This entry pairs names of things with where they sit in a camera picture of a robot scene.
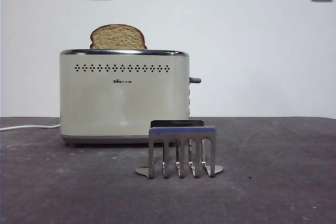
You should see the brown bread slice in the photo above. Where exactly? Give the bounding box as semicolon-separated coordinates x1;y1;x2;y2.
89;24;148;50

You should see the cream and chrome toaster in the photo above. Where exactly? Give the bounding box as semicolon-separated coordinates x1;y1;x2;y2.
59;48;191;148

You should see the white power cable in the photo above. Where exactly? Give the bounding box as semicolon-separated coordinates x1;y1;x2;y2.
0;123;61;132

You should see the stainless steel bread rack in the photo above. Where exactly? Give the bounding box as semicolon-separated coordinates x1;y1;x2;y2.
135;119;225;179

